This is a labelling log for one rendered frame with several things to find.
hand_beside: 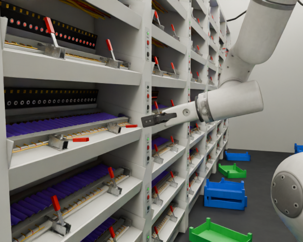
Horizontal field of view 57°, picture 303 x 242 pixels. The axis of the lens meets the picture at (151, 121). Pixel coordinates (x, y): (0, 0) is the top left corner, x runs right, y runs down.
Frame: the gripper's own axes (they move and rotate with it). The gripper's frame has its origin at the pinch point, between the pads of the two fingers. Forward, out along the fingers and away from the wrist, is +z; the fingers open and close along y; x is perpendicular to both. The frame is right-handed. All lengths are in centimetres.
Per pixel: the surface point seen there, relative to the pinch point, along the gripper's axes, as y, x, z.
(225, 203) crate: 135, -76, 9
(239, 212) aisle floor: 132, -83, -1
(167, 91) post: 88, 14, 19
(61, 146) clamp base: -28.1, -0.8, 11.0
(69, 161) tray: -25.4, -4.7, 12.0
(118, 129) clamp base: -1.4, -0.5, 10.6
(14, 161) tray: -39.9, -1.2, 12.2
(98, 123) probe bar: -5.4, 2.7, 14.3
